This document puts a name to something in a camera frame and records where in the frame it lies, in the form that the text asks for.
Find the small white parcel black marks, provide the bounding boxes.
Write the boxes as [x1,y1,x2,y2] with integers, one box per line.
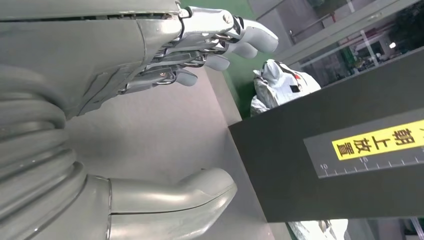
[250,58,322,117]

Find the black inbound scanner machine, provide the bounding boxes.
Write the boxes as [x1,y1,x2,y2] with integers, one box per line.
[64,46,424,240]

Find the grey window frame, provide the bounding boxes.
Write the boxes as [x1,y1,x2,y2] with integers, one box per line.
[274,0,424,88]

